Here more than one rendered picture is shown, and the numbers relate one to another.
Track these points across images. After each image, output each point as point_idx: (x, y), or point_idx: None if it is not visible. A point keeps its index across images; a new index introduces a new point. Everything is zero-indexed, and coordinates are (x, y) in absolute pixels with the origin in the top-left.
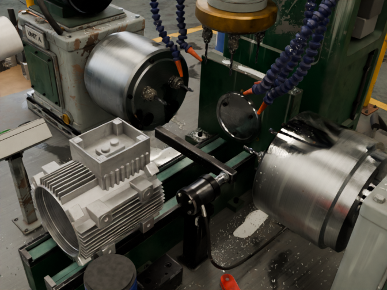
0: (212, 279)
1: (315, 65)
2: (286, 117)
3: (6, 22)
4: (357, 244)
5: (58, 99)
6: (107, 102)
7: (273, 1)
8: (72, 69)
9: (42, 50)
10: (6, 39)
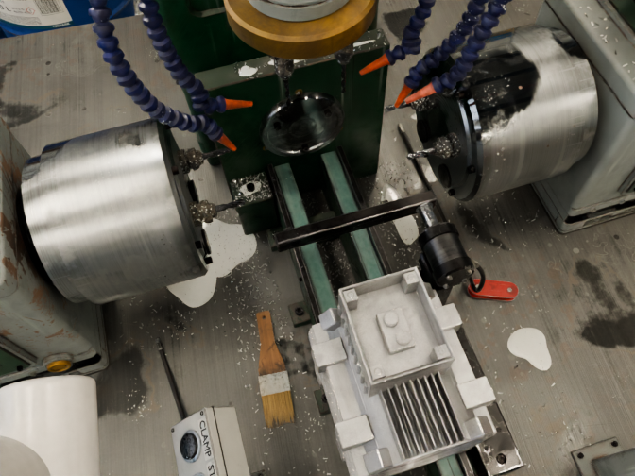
0: (462, 301)
1: None
2: (382, 76)
3: (49, 387)
4: (626, 144)
5: (21, 361)
6: (156, 282)
7: None
8: (36, 305)
9: None
10: (87, 408)
